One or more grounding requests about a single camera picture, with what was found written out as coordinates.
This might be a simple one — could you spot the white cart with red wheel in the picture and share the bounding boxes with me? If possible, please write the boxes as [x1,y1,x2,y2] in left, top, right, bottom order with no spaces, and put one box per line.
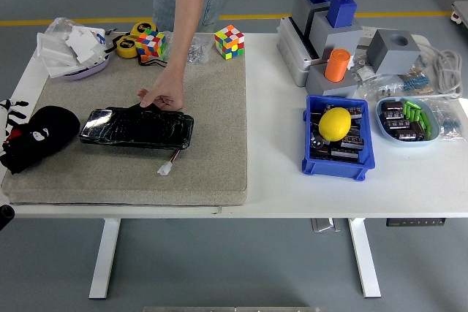
[450,0,468,30]

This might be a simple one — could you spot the white power strip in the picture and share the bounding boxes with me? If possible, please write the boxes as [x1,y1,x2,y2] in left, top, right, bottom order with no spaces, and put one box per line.
[360,26,431,48]

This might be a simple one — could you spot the black table control panel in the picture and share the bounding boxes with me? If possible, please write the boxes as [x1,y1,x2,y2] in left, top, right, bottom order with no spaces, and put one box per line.
[386,218,448,227]

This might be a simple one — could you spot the grey metal bracket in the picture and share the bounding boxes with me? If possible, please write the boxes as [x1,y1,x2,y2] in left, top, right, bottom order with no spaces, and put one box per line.
[310,218,341,233]

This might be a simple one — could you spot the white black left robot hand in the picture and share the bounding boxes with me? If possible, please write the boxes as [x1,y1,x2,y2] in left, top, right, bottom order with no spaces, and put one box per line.
[0,98,49,156]

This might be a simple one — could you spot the grey-brown mat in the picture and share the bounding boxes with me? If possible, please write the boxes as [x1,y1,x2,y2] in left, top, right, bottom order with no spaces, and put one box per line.
[1,32,249,207]

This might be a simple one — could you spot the white table leg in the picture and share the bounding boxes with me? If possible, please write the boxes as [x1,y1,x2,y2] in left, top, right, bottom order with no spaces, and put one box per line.
[348,218,382,299]
[88,218,121,300]

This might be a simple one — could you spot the clear bag with plug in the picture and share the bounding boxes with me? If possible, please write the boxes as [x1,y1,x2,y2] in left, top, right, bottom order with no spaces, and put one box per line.
[356,74,405,103]

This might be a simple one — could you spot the multicoloured puzzle cube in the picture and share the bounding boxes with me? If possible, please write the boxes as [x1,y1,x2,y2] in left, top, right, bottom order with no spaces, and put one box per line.
[214,24,246,61]
[135,28,168,63]

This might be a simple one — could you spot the orange cylinder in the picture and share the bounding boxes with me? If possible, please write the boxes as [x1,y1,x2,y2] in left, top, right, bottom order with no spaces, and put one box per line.
[324,48,352,83]

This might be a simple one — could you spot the purple tray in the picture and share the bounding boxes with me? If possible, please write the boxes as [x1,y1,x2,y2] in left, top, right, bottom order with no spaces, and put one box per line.
[60,54,110,82]

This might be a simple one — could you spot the black rag with red patch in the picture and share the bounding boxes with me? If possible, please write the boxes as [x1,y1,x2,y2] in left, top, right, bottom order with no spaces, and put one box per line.
[0,105,81,175]

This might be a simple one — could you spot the empty clear plastic bag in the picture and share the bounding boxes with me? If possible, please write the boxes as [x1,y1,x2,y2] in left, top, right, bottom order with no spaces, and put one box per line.
[43,17,80,39]

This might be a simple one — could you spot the low grey block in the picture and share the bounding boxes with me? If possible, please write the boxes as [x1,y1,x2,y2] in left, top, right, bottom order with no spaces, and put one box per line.
[305,64,361,99]

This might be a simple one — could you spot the broken white plastic piece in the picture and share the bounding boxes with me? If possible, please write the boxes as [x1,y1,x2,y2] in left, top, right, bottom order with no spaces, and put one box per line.
[64,26,107,64]

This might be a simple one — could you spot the blue plastic bin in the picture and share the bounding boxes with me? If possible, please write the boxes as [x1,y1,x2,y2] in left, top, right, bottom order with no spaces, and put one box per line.
[301,94,377,182]

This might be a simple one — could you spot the clear bag of screws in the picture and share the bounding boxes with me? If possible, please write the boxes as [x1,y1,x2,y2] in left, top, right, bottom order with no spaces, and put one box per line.
[184,35,215,66]

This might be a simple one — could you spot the tall grey block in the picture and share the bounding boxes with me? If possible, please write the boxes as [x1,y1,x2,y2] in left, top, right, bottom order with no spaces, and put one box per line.
[309,10,363,61]
[291,0,332,37]

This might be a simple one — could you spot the yellow tape measure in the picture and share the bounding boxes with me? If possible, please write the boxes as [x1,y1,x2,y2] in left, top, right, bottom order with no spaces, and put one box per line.
[130,21,159,39]
[116,35,139,59]

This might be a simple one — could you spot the clear bag of small parts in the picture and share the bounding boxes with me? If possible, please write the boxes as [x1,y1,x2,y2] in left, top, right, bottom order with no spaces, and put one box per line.
[350,52,377,83]

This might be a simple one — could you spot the white coiled cable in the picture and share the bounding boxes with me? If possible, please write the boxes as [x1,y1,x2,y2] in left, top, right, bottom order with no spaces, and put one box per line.
[416,36,464,100]

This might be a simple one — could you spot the grey junction box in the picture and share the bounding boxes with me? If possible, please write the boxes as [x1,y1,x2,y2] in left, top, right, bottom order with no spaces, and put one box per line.
[276,16,322,88]

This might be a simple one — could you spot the yellow lemon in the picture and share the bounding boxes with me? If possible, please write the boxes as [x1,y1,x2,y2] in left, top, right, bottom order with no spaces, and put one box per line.
[318,107,352,142]

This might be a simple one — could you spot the light blue dish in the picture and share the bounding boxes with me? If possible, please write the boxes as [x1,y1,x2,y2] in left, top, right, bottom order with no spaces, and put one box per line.
[375,96,441,148]

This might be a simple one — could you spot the person's hand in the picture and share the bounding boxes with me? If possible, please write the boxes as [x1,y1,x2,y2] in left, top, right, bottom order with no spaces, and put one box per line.
[137,65,185,111]

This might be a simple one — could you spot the white connector with red wires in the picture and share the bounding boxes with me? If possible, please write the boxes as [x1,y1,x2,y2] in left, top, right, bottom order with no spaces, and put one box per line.
[156,149,181,177]

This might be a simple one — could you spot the clear bag of blue resistors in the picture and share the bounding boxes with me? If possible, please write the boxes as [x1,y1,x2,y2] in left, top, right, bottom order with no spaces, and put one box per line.
[400,70,436,96]
[433,99,467,143]

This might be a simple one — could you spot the grey block with round hole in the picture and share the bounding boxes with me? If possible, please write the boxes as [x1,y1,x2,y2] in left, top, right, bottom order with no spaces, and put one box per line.
[366,28,422,75]

